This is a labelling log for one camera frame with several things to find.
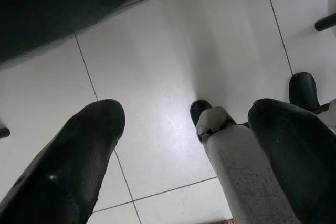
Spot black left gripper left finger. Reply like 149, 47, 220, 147
0, 99, 126, 224

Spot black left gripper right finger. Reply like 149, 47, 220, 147
248, 98, 336, 224

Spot grey robot left leg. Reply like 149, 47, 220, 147
190, 100, 292, 224

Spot black cloth table cover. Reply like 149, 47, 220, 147
0, 0, 220, 65

